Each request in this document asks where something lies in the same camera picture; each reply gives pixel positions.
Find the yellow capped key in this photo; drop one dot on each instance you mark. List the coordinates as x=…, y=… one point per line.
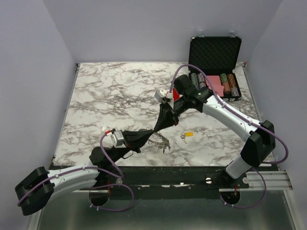
x=186, y=135

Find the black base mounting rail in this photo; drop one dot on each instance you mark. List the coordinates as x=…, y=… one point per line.
x=149, y=183

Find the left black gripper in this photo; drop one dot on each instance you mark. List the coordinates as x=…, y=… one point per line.
x=134, y=140

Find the red glitter microphone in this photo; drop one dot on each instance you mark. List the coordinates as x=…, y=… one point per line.
x=176, y=96

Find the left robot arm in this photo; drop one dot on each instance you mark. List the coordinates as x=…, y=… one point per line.
x=41, y=185

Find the black poker chip case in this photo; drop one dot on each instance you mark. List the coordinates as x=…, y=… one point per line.
x=216, y=55

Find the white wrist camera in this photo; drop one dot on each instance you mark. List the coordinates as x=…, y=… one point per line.
x=117, y=138
x=164, y=96

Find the pink playing cards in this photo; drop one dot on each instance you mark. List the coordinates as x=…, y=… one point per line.
x=216, y=83

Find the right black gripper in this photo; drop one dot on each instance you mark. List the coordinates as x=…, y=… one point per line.
x=167, y=117

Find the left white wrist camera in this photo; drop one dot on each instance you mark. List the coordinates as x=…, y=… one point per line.
x=117, y=138

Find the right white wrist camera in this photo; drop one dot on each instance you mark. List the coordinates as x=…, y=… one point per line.
x=164, y=96

